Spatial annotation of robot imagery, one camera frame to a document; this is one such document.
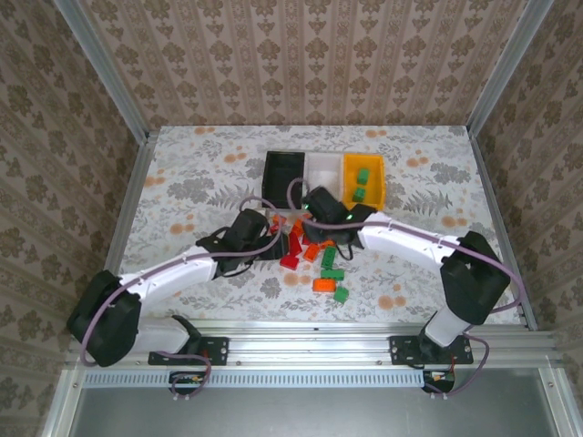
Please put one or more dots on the floral patterned table cover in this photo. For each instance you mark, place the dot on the floral patterned table cover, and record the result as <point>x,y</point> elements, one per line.
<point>205,159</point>

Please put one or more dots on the aluminium lower frame rail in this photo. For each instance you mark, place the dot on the aluminium lower frame rail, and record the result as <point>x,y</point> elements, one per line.
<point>61,409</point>
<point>558,409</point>

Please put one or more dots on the aluminium table side rail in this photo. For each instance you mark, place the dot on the aluminium table side rail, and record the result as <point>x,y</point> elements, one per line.
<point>132,196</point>
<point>496,205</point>

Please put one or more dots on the small black connector box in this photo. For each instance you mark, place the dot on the small black connector box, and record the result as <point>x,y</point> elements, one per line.
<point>439,378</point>
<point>187,379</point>

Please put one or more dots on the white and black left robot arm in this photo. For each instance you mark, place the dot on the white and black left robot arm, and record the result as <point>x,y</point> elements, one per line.
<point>173,277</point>

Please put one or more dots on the white plastic bin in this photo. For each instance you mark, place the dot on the white plastic bin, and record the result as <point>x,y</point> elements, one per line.
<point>323,170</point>

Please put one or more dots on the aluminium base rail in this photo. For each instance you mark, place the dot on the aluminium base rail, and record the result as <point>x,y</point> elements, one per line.
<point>309,346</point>

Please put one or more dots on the grey metal panel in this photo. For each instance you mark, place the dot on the grey metal panel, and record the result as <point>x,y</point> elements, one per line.
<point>319,414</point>

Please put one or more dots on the yellow plastic bin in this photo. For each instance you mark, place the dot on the yellow plastic bin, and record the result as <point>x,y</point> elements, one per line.
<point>375,182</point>

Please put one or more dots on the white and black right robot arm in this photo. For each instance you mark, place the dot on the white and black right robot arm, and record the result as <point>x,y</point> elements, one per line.
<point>401,241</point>

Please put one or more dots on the long green lego brick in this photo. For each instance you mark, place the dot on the long green lego brick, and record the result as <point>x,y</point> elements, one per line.
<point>328,259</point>

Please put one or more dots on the black plastic bin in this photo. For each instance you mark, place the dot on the black plastic bin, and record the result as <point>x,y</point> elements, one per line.
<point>280,170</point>

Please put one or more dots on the small green lego brick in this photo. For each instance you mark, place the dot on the small green lego brick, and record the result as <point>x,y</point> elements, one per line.
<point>340,295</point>

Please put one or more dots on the aluminium upright frame post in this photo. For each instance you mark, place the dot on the aluminium upright frame post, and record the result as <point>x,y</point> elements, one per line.
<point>100,68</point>
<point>510,59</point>

